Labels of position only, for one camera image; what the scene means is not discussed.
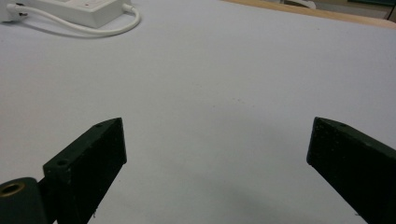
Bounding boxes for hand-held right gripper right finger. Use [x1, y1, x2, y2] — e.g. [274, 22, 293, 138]
[305, 116, 396, 224]

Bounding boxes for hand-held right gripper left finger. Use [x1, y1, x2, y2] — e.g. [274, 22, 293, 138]
[42, 117, 128, 224]

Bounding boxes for white power strip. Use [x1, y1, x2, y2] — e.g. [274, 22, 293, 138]
[19, 0, 133, 29]

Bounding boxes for white plug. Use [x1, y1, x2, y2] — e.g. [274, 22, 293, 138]
[0, 0, 29, 23]

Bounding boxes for white power cable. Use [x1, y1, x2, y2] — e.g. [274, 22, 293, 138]
[6, 3, 142, 37]

